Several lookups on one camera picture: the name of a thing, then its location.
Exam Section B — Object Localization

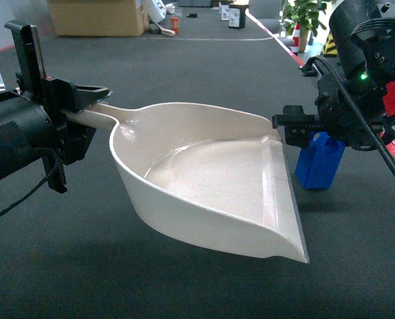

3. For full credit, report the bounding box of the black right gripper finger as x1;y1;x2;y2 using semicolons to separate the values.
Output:
272;105;326;148

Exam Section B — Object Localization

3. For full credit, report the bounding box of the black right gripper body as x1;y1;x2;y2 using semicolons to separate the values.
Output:
315;74;395;152

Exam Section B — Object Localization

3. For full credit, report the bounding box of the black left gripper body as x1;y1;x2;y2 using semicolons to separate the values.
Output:
4;20;114;194

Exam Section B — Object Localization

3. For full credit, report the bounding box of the blue plastic block part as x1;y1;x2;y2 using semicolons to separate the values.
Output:
295;132;346;189

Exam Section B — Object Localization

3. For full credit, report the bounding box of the beige plastic dustpan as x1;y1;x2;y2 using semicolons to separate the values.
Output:
67;102;309;263

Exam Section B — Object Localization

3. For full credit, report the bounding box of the yellow black striped cone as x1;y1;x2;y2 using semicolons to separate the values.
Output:
321;32;338;58

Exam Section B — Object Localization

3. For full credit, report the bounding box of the red white traffic cone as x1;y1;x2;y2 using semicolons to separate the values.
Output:
289;22;301;55

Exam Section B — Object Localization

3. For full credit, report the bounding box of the large open cardboard box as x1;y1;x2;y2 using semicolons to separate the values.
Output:
48;1;149;37

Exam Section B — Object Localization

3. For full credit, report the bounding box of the green potted plant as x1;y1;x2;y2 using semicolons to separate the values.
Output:
281;0;329;36

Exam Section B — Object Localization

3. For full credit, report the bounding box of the black white box near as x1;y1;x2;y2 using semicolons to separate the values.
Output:
228;6;247;29

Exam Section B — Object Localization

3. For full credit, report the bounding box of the orange small can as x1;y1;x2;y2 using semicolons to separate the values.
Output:
170;16;180;35

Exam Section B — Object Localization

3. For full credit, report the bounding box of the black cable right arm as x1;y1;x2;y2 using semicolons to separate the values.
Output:
300;55;395;203

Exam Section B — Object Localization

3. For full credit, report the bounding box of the wooden handled brush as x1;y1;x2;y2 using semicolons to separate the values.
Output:
149;23;176;37

